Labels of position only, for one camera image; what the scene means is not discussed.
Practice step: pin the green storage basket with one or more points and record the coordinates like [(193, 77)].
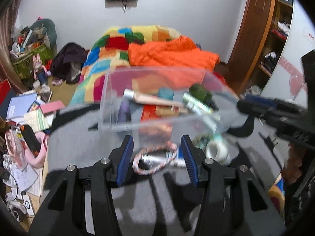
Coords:
[(23, 62)]

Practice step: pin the white power strip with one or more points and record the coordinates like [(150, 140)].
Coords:
[(25, 204)]

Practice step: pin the dark clothes pile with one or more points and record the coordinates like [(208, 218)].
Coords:
[(66, 61)]

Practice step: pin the small green tin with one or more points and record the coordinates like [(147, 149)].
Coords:
[(202, 142)]

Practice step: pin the dark green glass bottle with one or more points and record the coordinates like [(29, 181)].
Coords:
[(201, 92)]

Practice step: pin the red tea packet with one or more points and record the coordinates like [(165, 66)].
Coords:
[(152, 114)]

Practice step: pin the orange down jacket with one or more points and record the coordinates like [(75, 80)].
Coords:
[(167, 51)]

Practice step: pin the white bag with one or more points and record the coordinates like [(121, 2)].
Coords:
[(253, 90)]

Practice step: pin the red box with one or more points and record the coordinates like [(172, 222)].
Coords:
[(5, 91)]

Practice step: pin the blue white booklet stack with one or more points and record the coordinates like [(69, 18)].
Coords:
[(21, 105)]

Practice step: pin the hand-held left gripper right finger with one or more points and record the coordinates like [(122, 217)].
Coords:
[(189, 162)]

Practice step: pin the loose white papers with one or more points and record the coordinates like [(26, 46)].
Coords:
[(25, 178)]

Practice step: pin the grey black patterned blanket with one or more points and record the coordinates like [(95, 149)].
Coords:
[(81, 152)]

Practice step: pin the pink transparent bag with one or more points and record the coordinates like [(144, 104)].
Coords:
[(14, 147)]

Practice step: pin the brown wooden door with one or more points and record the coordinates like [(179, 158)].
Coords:
[(251, 34)]

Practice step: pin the wooden wardrobe shelf unit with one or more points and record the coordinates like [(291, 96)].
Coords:
[(275, 54)]

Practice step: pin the teal tape roll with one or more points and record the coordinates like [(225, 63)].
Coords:
[(165, 94)]

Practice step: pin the clear plastic storage bin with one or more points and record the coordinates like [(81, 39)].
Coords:
[(115, 83)]

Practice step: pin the multicoloured patchwork quilt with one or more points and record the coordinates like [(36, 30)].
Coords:
[(110, 54)]

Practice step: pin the dark blue water bottle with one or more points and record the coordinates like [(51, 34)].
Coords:
[(42, 76)]

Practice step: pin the white sliding wardrobe door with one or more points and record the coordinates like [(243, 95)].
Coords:
[(295, 41)]

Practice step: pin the grey neck pillow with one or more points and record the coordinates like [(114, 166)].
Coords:
[(49, 28)]

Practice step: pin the person's right forearm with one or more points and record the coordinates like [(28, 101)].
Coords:
[(295, 167)]

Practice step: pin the dark purple tube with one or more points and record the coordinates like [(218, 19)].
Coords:
[(123, 111)]

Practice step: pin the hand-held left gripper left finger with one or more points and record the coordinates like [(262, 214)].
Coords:
[(124, 162)]

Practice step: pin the pink curved holder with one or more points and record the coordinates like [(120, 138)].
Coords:
[(40, 157)]

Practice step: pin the beige lotion tube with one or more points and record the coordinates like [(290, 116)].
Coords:
[(152, 98)]

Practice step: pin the white gauze roll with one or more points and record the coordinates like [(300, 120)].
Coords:
[(217, 152)]

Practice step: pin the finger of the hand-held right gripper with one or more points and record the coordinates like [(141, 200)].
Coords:
[(251, 109), (260, 99)]

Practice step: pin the pink book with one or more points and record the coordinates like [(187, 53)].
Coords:
[(51, 106)]

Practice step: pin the green white book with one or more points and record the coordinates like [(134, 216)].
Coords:
[(35, 120)]

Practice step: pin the black orange handheld tool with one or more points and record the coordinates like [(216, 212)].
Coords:
[(29, 137)]

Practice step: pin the striped curtain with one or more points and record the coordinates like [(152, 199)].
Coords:
[(8, 41)]

